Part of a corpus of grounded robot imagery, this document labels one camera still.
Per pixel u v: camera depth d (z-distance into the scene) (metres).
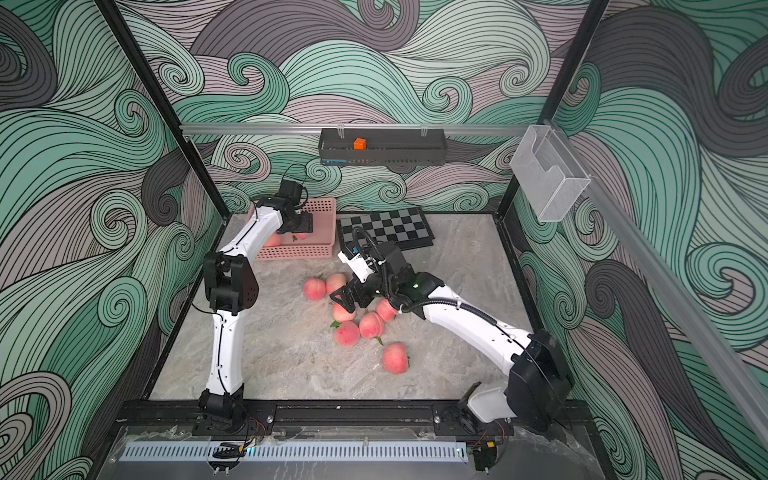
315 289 0.91
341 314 0.86
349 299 0.66
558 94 0.85
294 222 0.90
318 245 1.01
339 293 0.69
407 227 1.11
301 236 1.01
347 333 0.81
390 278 0.58
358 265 0.66
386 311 0.86
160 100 0.86
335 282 0.93
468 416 0.63
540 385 0.40
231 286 0.60
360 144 0.88
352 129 0.93
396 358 0.78
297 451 0.70
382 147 0.94
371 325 0.83
